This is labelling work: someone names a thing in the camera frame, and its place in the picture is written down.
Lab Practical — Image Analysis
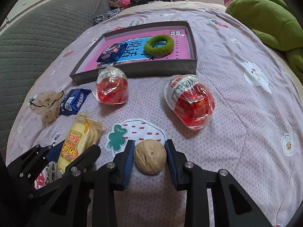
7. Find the yellow cake snack packet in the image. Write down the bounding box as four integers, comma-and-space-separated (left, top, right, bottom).
58, 113, 103, 173

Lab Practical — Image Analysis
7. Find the brown walnut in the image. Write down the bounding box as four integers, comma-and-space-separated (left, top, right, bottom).
134, 139, 167, 175

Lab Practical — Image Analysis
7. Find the blue oreo packet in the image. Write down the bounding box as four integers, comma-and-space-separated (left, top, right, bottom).
59, 89, 91, 115

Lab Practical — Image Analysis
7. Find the beige mesh hair scrunchie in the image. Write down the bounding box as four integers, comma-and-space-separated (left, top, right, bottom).
29, 90, 64, 122

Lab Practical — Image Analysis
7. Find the red surprise egg small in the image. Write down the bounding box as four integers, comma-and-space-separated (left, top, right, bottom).
96, 66, 128, 105

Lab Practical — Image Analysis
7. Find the blue snack packet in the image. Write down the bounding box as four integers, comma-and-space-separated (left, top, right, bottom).
97, 42, 128, 63

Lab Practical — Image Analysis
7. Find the red surprise egg large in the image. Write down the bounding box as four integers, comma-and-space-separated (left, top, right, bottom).
163, 74, 215, 131

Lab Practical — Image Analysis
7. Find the grey quilted headboard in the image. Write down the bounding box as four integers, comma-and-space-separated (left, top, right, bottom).
1, 0, 109, 157

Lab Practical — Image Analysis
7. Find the pink strawberry bed sheet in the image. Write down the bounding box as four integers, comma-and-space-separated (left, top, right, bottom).
1, 7, 302, 226

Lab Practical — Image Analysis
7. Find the grey shallow box tray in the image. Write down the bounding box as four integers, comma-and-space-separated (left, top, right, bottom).
69, 21, 197, 85

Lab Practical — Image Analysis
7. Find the blue patterned cloth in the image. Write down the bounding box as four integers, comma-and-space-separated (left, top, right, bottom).
94, 8, 121, 26

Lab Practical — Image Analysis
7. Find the green fleece blanket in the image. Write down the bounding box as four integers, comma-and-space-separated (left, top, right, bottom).
226, 0, 303, 81

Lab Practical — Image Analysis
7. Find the green fuzzy hair tie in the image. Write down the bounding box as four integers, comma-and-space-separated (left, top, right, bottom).
144, 34, 175, 58

